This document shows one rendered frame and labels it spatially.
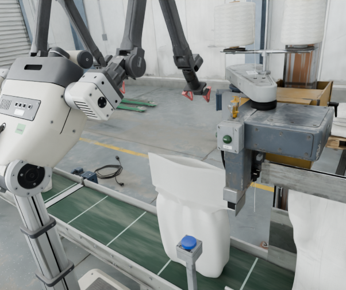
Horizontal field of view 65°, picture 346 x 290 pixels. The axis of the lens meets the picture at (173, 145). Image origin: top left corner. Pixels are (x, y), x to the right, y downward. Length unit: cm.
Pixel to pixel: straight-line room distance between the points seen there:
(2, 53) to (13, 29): 70
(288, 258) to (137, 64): 125
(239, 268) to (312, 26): 123
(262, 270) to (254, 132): 97
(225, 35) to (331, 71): 502
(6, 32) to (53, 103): 766
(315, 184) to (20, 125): 104
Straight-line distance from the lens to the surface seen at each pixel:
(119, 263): 184
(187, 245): 112
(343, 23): 599
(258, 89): 98
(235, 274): 165
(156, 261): 173
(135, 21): 101
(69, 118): 100
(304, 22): 108
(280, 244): 163
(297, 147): 88
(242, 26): 116
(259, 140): 91
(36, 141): 99
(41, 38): 148
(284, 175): 112
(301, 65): 132
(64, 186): 267
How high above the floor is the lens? 164
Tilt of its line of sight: 24 degrees down
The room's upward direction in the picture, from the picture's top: 6 degrees counter-clockwise
